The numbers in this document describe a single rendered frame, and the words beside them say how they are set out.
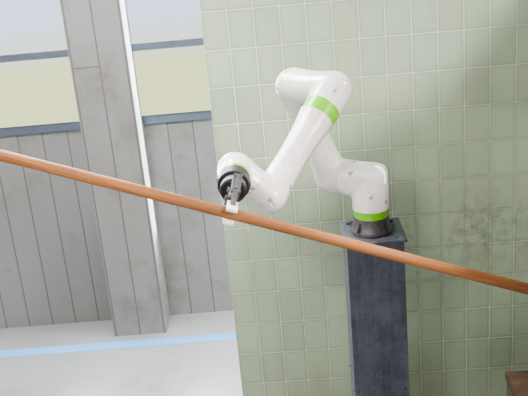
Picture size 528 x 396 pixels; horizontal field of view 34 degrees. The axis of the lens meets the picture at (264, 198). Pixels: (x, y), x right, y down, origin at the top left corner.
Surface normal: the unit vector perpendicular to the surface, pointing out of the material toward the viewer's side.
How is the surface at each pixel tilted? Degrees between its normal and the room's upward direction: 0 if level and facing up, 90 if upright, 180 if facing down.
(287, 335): 90
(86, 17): 90
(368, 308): 90
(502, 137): 90
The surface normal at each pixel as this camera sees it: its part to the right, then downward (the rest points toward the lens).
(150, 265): 0.00, 0.35
